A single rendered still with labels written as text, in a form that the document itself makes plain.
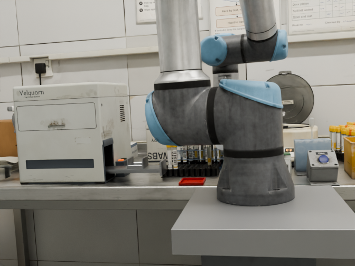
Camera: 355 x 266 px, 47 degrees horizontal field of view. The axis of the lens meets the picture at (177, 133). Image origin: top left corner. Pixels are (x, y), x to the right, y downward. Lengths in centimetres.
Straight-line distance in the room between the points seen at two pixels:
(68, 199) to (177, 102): 57
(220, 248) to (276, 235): 9
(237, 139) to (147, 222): 121
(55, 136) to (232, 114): 66
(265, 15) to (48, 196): 78
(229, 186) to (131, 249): 125
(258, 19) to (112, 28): 102
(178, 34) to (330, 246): 46
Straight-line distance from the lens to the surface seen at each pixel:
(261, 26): 98
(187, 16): 80
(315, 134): 142
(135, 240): 195
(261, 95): 75
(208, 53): 104
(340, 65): 178
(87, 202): 124
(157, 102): 80
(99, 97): 120
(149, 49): 178
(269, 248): 64
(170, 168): 124
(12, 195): 131
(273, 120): 76
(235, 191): 76
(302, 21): 178
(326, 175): 112
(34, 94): 128
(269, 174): 76
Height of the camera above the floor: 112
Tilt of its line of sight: 5 degrees down
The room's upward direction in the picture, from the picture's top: 3 degrees counter-clockwise
